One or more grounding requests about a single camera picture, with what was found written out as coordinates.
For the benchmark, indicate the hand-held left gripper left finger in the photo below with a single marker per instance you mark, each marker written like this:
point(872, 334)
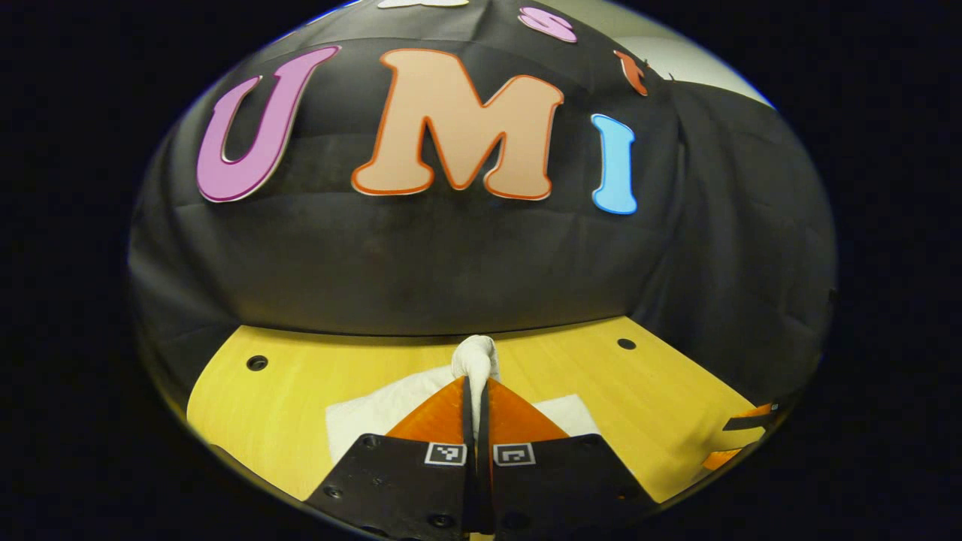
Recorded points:
point(398, 488)

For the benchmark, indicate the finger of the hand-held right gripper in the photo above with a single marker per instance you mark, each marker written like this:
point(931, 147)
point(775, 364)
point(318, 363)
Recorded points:
point(721, 458)
point(751, 421)

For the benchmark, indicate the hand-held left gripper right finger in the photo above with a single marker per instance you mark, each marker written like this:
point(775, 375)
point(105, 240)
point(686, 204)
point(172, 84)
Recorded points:
point(564, 488)

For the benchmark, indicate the white jeans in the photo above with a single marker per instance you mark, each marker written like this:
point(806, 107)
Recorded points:
point(376, 413)

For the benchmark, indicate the black backdrop cloth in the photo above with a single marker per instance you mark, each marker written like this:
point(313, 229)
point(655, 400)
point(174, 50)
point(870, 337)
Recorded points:
point(376, 263)

